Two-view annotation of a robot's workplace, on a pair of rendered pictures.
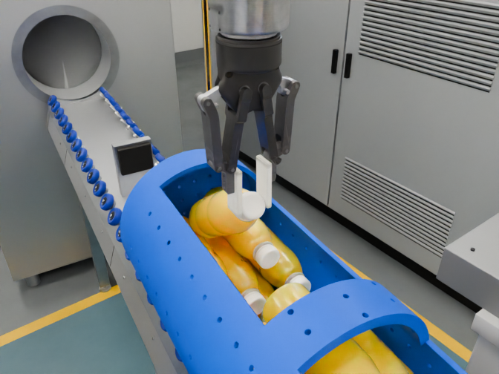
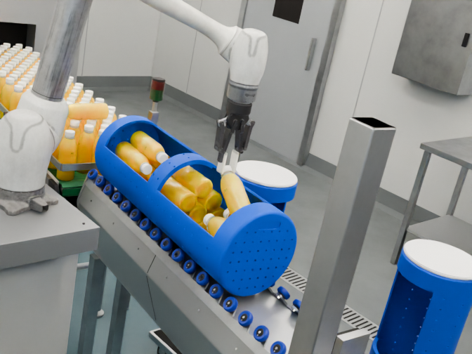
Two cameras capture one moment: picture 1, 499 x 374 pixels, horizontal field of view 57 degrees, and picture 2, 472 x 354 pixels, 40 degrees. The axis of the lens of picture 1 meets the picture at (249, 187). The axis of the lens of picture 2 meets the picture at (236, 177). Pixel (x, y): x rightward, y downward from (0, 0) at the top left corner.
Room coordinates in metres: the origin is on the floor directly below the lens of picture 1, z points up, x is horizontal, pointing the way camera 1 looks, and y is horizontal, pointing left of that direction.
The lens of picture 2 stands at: (2.43, -0.30, 1.96)
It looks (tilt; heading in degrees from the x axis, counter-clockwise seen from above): 20 degrees down; 170
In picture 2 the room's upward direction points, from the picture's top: 12 degrees clockwise
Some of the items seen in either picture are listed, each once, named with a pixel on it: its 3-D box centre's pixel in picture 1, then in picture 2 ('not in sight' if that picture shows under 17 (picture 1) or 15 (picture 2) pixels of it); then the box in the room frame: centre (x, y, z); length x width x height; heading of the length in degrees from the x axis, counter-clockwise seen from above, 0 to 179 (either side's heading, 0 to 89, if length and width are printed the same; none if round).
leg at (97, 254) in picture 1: (93, 238); not in sight; (1.66, 0.71, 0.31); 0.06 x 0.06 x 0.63; 29
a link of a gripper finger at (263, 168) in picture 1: (263, 182); (222, 161); (0.53, -0.02, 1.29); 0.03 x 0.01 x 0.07; 29
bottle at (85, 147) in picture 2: not in sight; (86, 150); (-0.21, -0.48, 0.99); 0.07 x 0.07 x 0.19
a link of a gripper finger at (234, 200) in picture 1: (234, 190); (233, 161); (0.51, 0.02, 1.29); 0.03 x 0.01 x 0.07; 29
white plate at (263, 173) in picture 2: not in sight; (265, 173); (-0.14, 0.27, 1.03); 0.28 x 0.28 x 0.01
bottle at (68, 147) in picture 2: not in sight; (67, 156); (-0.10, -0.55, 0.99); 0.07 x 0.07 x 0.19
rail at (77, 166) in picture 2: not in sight; (108, 165); (-0.15, -0.38, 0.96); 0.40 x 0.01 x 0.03; 119
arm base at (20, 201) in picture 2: not in sight; (22, 192); (0.55, -0.61, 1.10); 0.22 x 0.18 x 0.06; 48
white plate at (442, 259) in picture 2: not in sight; (442, 258); (0.48, 0.83, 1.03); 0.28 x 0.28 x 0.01
